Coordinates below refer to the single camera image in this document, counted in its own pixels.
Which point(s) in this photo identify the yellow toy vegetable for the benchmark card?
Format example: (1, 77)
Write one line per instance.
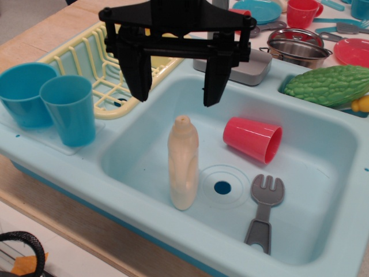
(361, 104)

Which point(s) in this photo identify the blue plate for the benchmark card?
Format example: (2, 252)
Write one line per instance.
(262, 10)

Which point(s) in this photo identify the teal utensil handle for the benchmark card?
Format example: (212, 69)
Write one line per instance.
(326, 29)

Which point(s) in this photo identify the grey plastic fork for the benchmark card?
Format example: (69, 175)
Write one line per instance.
(267, 192)

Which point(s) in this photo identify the blue cup rear left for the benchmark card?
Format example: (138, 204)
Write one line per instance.
(20, 94)

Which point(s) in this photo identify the grey spoon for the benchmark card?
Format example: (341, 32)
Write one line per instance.
(276, 25)

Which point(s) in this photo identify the blue cup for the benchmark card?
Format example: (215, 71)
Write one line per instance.
(20, 94)
(70, 103)
(360, 9)

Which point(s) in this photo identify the blue cup front left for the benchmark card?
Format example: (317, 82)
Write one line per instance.
(70, 103)

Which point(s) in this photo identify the grey spatula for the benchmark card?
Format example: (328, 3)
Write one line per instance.
(350, 28)

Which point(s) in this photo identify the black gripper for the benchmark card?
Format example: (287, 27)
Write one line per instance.
(186, 29)

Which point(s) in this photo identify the red plate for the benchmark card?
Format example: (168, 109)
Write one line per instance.
(352, 52)

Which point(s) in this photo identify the blue cup top right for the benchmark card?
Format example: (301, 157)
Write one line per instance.
(360, 9)

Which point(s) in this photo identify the teal knife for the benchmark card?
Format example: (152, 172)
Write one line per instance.
(336, 20)

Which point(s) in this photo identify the small red cup behind gripper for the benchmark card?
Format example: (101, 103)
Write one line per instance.
(240, 13)

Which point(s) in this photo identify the cream detergent bottle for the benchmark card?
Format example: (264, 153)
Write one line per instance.
(183, 144)

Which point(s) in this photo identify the green bitter gourd toy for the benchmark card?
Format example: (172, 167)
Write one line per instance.
(330, 87)

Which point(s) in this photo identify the red plastic cup in sink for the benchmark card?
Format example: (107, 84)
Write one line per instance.
(257, 140)

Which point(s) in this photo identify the steel pot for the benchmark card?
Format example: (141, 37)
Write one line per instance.
(296, 52)

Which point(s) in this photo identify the red mug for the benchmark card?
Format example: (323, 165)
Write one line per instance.
(301, 13)

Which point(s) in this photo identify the steel pot lid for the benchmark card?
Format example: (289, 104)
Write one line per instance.
(302, 35)

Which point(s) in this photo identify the yellow drying rack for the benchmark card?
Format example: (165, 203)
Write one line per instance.
(85, 55)

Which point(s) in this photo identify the grey ladle handle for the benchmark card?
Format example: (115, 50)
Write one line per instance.
(330, 37)

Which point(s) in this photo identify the orange tape piece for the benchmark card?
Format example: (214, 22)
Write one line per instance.
(24, 265)

